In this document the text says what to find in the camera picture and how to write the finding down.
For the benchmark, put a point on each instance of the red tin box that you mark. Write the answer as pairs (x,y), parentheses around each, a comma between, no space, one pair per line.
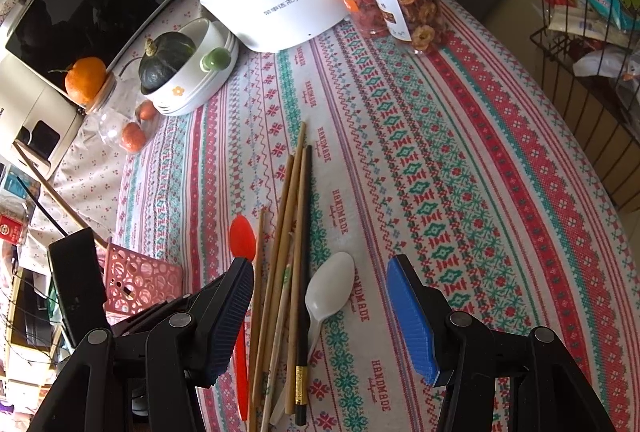
(12,229)

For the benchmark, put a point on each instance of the red plastic spoon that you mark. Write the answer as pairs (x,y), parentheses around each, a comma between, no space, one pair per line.
(242,234)

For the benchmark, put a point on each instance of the dark green pumpkin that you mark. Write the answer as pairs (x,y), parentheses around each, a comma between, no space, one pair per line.
(162,60)

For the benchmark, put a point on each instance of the white plastic spoon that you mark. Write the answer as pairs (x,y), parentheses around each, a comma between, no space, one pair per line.
(330,282)

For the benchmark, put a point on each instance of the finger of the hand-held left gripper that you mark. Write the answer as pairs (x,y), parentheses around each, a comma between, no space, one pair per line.
(77,282)

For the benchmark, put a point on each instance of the pink perforated plastic basket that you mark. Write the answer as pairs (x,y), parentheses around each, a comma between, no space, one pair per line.
(145,272)

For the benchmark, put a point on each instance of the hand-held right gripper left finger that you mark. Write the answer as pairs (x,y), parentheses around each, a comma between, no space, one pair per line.
(232,317)

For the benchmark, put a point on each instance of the large tangerine with stem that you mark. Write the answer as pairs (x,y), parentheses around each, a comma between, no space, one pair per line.
(86,80)

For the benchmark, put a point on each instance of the white microwave with black door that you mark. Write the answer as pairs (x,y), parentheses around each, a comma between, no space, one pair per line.
(85,12)

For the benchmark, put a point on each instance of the thin wooden chopstick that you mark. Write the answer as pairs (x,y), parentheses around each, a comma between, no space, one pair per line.
(259,262)

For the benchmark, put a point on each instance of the black chopstick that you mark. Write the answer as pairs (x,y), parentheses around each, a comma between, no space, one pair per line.
(303,262)

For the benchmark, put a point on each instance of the glass jar with wooden lid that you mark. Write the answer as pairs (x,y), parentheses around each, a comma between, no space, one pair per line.
(112,122)

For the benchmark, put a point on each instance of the small tangerine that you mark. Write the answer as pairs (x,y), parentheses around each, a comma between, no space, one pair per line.
(133,136)
(148,111)

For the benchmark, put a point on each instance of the white plastic bag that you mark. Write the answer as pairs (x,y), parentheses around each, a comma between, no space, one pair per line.
(600,62)

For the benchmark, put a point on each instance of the thin dark stick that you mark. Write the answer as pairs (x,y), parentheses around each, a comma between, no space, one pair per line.
(42,207)

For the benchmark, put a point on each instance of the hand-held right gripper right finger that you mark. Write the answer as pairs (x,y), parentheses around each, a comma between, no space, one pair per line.
(410,322)

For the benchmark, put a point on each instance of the pale chopstick with green print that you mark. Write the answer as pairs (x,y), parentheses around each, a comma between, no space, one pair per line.
(281,307)

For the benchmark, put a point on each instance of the striped patterned tablecloth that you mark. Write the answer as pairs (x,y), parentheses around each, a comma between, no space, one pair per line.
(450,162)

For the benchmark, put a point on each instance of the cream air fryer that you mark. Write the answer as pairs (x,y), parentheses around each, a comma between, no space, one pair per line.
(35,122)

